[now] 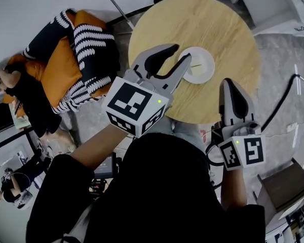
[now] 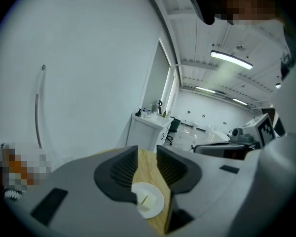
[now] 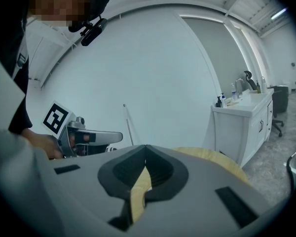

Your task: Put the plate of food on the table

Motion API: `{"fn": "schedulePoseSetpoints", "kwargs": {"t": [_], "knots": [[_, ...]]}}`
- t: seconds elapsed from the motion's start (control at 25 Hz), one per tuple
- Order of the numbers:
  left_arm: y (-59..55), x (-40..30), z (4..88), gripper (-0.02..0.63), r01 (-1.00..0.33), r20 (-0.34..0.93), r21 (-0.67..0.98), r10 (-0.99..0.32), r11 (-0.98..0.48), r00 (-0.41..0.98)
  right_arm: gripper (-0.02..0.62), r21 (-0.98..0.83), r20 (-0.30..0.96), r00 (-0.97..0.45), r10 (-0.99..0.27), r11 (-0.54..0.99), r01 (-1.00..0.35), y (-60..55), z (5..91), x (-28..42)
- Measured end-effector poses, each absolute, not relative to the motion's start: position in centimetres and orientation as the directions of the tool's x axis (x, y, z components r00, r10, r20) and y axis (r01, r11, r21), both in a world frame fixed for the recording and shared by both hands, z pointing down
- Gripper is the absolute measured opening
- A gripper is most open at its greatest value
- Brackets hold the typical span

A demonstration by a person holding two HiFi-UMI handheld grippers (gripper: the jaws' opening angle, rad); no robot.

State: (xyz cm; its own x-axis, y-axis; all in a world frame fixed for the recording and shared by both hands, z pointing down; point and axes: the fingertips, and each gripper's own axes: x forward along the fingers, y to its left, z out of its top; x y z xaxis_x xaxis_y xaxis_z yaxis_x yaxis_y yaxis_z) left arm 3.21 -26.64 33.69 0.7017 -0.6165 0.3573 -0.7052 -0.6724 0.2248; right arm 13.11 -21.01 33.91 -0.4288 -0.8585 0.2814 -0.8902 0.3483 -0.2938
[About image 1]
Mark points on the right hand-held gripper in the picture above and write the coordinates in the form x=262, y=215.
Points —
x=243, y=151

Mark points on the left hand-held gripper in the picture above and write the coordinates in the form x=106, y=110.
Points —
x=131, y=102

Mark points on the white round plate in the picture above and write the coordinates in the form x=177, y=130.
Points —
x=200, y=52

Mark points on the person's left forearm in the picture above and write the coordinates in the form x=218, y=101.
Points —
x=98, y=148

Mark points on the person's right forearm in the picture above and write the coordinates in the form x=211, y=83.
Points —
x=233, y=188

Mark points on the round wooden table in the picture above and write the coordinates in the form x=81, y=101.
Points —
x=218, y=21

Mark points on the person's grey trousers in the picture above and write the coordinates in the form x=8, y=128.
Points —
x=185, y=133

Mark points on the white power adaptor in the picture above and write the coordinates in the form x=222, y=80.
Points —
x=291, y=127

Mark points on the black and white patterned sleeve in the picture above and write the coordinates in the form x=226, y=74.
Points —
x=96, y=49

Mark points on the metal mop pole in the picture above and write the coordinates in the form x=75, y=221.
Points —
x=115, y=7

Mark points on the orange sofa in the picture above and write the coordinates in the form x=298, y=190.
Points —
x=87, y=19

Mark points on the dark brown side table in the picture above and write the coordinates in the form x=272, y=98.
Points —
x=286, y=183

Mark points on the orange pillow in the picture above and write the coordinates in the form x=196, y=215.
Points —
x=60, y=72

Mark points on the white cabinet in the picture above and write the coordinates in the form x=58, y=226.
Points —
x=268, y=4

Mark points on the person's black shirt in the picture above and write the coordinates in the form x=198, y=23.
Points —
x=162, y=186

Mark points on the black tablet device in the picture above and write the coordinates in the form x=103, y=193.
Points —
x=104, y=167

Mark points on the black patterned cushion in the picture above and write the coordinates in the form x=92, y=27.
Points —
x=48, y=37

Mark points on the red black equipment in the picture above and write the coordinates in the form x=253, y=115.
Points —
x=98, y=186

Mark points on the white printed cloth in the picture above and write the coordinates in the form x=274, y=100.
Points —
x=21, y=121

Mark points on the black metal shelf frame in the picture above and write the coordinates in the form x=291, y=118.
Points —
x=0, y=118

